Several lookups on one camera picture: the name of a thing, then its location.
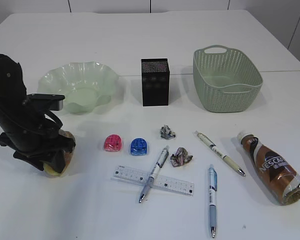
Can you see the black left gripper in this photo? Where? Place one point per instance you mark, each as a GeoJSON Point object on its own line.
{"type": "Point", "coordinates": [33, 134]}

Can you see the sugared bread loaf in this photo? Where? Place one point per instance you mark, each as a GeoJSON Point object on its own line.
{"type": "Point", "coordinates": [67, 156]}

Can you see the small paper ball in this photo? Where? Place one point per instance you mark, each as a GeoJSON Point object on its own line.
{"type": "Point", "coordinates": [166, 133]}

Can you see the large paper ball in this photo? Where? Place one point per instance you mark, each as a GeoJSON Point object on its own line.
{"type": "Point", "coordinates": [180, 158]}

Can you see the brown Nescafe coffee bottle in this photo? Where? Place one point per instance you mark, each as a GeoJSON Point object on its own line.
{"type": "Point", "coordinates": [280, 178]}

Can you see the pink pencil sharpener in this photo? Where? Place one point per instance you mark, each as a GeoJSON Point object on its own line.
{"type": "Point", "coordinates": [113, 143]}

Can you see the green wavy glass plate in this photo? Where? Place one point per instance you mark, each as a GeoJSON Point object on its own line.
{"type": "Point", "coordinates": [85, 85]}

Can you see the blue pencil sharpener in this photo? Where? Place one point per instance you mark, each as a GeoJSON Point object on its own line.
{"type": "Point", "coordinates": [138, 147]}

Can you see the black mesh pen holder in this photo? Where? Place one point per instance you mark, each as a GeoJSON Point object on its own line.
{"type": "Point", "coordinates": [155, 79]}

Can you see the blue white gel pen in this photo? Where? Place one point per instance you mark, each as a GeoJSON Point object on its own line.
{"type": "Point", "coordinates": [212, 200]}

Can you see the cream ballpoint pen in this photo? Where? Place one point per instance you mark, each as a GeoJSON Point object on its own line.
{"type": "Point", "coordinates": [228, 160]}

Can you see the green plastic woven basket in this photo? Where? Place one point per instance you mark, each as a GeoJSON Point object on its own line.
{"type": "Point", "coordinates": [225, 79]}

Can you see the clear plastic ruler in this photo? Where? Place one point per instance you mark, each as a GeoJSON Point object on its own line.
{"type": "Point", "coordinates": [164, 183]}

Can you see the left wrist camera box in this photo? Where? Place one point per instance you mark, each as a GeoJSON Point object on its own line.
{"type": "Point", "coordinates": [46, 102]}

